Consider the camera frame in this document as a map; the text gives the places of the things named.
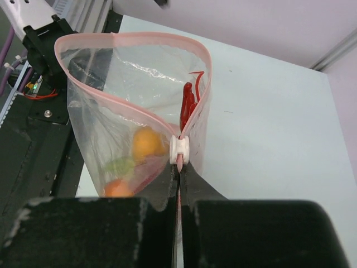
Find left white cable duct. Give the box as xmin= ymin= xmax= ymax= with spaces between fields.
xmin=0 ymin=89 xmax=17 ymax=126

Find purple toy grapes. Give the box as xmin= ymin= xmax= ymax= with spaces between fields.
xmin=131 ymin=156 xmax=168 ymax=195

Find yellow toy lemon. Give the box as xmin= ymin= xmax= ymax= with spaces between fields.
xmin=131 ymin=126 xmax=168 ymax=162

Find red toy lobster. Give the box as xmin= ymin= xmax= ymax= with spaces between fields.
xmin=180 ymin=71 xmax=205 ymax=131

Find aluminium frame rail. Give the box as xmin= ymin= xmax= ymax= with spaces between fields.
xmin=52 ymin=0 xmax=113 ymax=33

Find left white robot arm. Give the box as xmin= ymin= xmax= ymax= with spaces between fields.
xmin=1 ymin=0 xmax=74 ymax=89

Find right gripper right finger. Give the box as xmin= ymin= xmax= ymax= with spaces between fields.
xmin=180 ymin=164 xmax=349 ymax=267

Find green orange toy mango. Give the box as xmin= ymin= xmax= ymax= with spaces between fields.
xmin=104 ymin=157 xmax=136 ymax=197

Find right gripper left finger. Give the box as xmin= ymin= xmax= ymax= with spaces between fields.
xmin=1 ymin=164 xmax=177 ymax=267

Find clear pink zip top bag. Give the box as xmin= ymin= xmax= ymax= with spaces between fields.
xmin=54 ymin=32 xmax=212 ymax=197

